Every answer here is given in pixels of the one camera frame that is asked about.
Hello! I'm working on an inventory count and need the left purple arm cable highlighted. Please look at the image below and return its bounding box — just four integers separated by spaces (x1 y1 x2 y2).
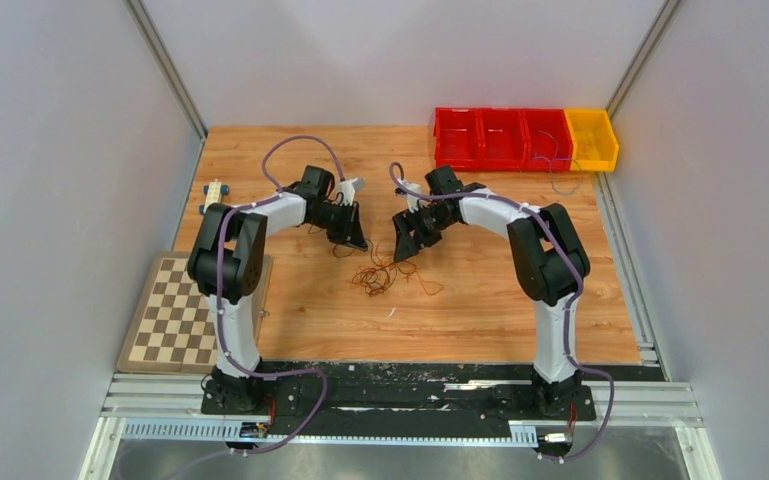
215 135 347 458

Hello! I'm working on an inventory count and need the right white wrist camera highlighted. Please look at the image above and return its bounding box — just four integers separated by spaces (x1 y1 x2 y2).
394 181 423 212

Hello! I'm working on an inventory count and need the orange wire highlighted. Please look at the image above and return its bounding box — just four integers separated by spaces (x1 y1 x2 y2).
350 239 446 298

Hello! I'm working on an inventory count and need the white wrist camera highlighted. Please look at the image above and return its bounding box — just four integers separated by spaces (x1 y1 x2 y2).
394 181 423 212
334 177 365 205

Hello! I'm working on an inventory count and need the toy block car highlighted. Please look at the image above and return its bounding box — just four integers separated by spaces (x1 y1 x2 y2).
199 179 230 215

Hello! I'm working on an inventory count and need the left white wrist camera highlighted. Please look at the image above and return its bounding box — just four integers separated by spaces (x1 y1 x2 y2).
334 177 365 205

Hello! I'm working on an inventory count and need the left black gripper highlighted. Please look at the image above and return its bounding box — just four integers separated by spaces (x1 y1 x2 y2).
310 201 369 252

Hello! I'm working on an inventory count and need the dark brown wire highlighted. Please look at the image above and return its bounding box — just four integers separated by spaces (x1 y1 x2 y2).
330 225 402 298

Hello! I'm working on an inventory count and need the yellow bin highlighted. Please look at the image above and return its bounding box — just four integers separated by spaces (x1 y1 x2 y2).
564 109 619 173

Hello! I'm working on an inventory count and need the aluminium frame rail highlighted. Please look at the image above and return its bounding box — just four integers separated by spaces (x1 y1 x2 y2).
102 374 705 428

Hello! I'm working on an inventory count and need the wooden chessboard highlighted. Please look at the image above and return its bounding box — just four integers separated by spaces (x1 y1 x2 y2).
116 251 274 376

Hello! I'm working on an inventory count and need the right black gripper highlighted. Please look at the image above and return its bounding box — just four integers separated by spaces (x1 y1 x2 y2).
393 205 456 264

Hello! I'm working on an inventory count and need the right red bin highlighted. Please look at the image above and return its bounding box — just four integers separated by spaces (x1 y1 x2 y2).
523 109 573 173

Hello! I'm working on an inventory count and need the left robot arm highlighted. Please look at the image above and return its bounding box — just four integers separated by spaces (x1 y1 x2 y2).
187 166 368 414

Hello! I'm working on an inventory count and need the slotted cable duct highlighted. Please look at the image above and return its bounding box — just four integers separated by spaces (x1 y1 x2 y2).
120 418 539 448

